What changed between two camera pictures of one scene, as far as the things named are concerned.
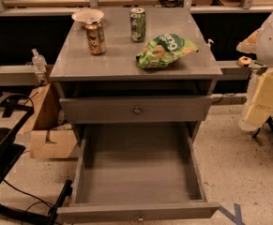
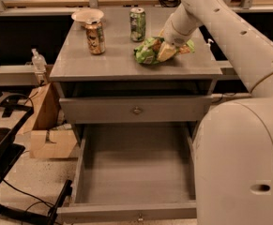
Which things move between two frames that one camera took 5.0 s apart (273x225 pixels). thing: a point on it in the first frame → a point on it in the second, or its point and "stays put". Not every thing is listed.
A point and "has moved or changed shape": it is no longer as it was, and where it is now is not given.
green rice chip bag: x=162 y=51 has moved or changed shape
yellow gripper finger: x=270 y=95 → x=166 y=52
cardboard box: x=49 y=139 stays put
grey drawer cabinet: x=135 y=76 stays put
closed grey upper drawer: x=136 y=109 stays put
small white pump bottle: x=208 y=45 stays put
